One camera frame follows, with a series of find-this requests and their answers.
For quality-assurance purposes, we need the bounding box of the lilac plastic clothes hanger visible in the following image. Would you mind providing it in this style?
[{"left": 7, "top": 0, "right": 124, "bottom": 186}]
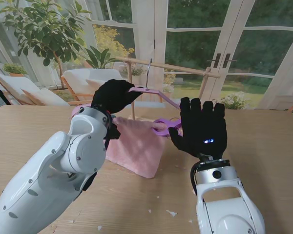
[{"left": 71, "top": 58, "right": 182, "bottom": 117}]

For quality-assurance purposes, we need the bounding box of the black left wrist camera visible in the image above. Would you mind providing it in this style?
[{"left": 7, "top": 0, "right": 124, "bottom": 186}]
[{"left": 107, "top": 121, "right": 122, "bottom": 141}]

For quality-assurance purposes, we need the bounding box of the printed garden window backdrop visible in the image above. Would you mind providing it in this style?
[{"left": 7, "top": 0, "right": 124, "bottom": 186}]
[{"left": 0, "top": 0, "right": 293, "bottom": 115}]

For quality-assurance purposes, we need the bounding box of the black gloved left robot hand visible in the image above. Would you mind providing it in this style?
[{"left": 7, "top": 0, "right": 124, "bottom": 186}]
[{"left": 91, "top": 79, "right": 140, "bottom": 115}]

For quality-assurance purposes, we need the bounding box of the black red right arm cable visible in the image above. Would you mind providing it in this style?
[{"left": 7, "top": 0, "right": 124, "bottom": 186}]
[{"left": 190, "top": 163, "right": 198, "bottom": 195}]

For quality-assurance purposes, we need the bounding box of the wooden drying rack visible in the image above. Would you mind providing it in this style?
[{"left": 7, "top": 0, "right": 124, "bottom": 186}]
[{"left": 115, "top": 56, "right": 222, "bottom": 121}]

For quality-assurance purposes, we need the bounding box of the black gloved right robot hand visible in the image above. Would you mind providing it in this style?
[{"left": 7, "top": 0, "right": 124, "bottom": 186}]
[{"left": 169, "top": 97, "right": 228, "bottom": 158}]

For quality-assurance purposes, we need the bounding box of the purple clothes peg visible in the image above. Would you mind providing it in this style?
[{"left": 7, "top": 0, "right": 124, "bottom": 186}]
[{"left": 152, "top": 117, "right": 184, "bottom": 138}]

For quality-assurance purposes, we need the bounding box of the pink square towel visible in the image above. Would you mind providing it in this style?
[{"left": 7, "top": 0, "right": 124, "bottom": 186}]
[{"left": 105, "top": 116, "right": 168, "bottom": 179}]

